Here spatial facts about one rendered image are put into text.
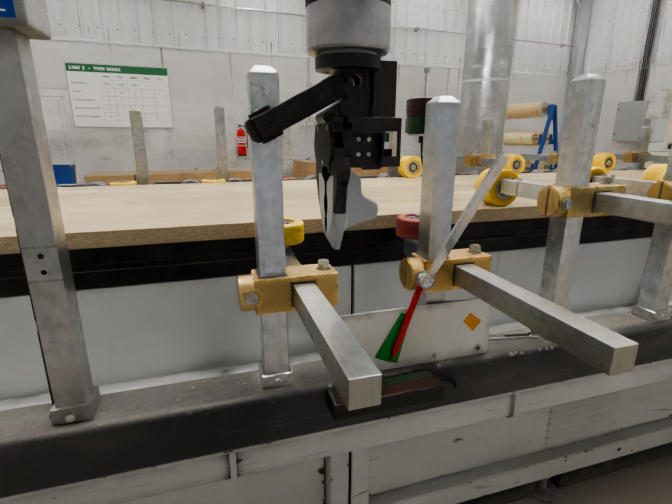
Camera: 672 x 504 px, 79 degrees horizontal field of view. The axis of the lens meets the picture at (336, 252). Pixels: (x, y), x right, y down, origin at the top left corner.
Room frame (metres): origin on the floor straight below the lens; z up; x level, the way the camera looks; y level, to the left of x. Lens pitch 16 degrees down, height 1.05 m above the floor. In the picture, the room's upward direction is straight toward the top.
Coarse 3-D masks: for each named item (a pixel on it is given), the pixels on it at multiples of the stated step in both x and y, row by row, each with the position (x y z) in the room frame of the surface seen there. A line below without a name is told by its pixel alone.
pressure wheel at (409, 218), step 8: (400, 216) 0.74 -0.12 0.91; (408, 216) 0.75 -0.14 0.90; (416, 216) 0.74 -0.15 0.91; (400, 224) 0.72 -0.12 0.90; (408, 224) 0.71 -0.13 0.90; (416, 224) 0.70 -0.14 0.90; (400, 232) 0.72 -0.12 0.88; (408, 232) 0.71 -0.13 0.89; (416, 232) 0.70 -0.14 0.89; (416, 240) 0.73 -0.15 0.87
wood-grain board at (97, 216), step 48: (0, 192) 1.13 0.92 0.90; (96, 192) 1.13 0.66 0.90; (144, 192) 1.13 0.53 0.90; (192, 192) 1.13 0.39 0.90; (240, 192) 1.13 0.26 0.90; (288, 192) 1.13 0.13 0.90; (384, 192) 1.13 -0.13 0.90; (0, 240) 0.61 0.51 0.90; (96, 240) 0.65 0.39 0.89; (144, 240) 0.67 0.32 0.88; (192, 240) 0.69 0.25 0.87
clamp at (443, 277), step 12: (456, 252) 0.63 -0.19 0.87; (468, 252) 0.63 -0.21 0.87; (408, 264) 0.59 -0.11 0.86; (420, 264) 0.58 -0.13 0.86; (444, 264) 0.59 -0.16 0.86; (456, 264) 0.59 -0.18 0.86; (480, 264) 0.60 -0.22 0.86; (408, 276) 0.59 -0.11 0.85; (444, 276) 0.59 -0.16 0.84; (408, 288) 0.58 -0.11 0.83; (432, 288) 0.58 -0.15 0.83; (444, 288) 0.59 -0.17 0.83; (456, 288) 0.59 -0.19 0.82
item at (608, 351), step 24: (408, 240) 0.75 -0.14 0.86; (480, 288) 0.53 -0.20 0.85; (504, 288) 0.49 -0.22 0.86; (504, 312) 0.48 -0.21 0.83; (528, 312) 0.44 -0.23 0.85; (552, 312) 0.42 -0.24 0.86; (552, 336) 0.41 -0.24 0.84; (576, 336) 0.38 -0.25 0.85; (600, 336) 0.36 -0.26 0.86; (600, 360) 0.35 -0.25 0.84; (624, 360) 0.34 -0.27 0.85
